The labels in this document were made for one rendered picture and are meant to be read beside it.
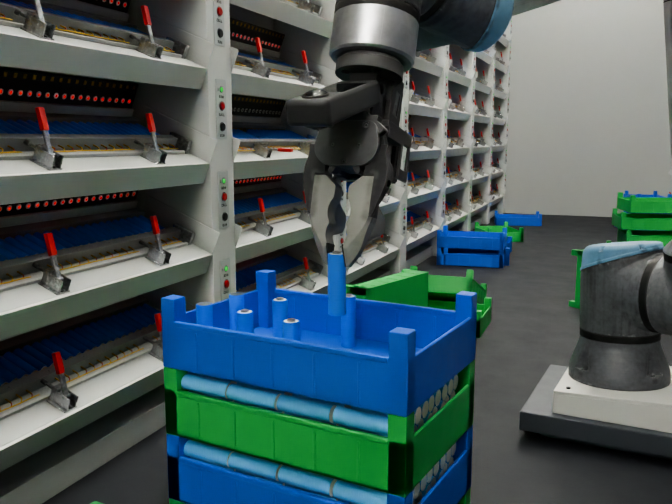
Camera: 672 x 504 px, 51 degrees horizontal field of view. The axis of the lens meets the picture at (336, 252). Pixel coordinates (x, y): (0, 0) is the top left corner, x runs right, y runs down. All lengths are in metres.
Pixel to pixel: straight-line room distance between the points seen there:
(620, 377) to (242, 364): 0.86
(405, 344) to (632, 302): 0.81
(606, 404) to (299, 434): 0.79
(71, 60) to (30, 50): 0.08
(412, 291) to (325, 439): 1.26
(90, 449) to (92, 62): 0.65
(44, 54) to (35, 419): 0.55
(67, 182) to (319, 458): 0.63
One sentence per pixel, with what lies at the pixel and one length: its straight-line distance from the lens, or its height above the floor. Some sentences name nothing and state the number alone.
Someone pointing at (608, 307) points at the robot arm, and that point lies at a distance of 1.42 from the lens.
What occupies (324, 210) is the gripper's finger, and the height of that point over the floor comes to 0.50.
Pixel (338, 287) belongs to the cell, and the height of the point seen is 0.43.
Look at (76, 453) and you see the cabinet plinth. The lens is 1.30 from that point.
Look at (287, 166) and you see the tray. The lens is 1.82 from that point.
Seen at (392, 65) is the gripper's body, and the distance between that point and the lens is 0.73.
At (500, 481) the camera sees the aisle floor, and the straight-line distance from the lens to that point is 1.28.
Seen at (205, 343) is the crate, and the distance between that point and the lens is 0.77.
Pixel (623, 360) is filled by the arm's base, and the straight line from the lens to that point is 1.44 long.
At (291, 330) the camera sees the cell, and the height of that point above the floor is 0.38.
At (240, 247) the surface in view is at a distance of 1.60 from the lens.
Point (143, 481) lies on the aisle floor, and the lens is 1.29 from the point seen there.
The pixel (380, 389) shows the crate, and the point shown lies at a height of 0.34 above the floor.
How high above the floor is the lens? 0.57
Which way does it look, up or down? 9 degrees down
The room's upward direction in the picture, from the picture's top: straight up
